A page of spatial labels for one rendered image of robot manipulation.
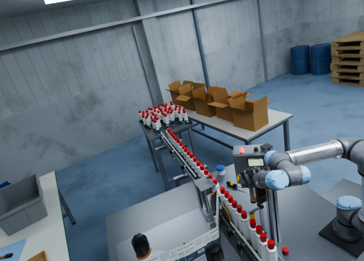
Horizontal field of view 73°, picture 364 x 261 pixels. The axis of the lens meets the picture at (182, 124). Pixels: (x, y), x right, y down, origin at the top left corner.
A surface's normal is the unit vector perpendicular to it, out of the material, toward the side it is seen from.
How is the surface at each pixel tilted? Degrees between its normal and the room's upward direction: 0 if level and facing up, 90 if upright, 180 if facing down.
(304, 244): 0
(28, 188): 85
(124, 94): 90
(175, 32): 90
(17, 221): 95
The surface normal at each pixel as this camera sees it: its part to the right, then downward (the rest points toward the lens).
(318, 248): -0.22, -0.90
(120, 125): 0.50, 0.23
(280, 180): 0.18, -0.20
